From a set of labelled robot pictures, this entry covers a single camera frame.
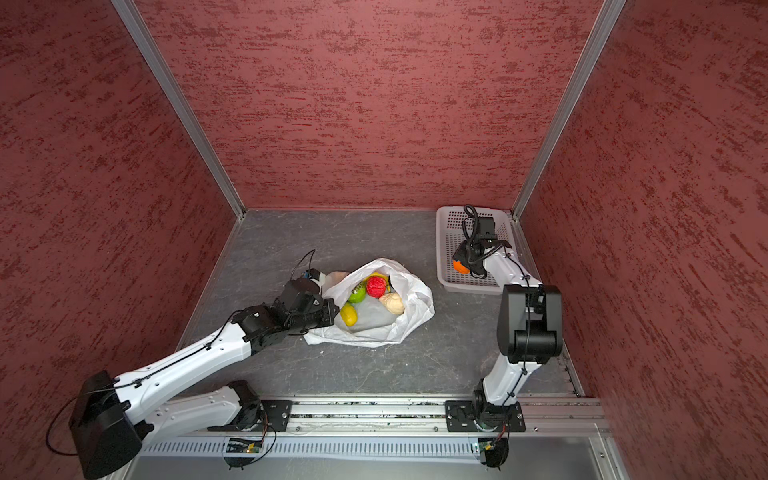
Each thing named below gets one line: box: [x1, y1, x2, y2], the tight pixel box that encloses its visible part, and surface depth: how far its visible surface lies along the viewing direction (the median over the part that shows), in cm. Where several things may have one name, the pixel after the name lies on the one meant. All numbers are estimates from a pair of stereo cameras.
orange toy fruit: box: [452, 260, 471, 274], surface depth 92 cm
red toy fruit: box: [366, 276, 387, 299], surface depth 94 cm
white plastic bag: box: [304, 258, 435, 348], surface depth 81 cm
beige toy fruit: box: [378, 292, 405, 315], surface depth 91 cm
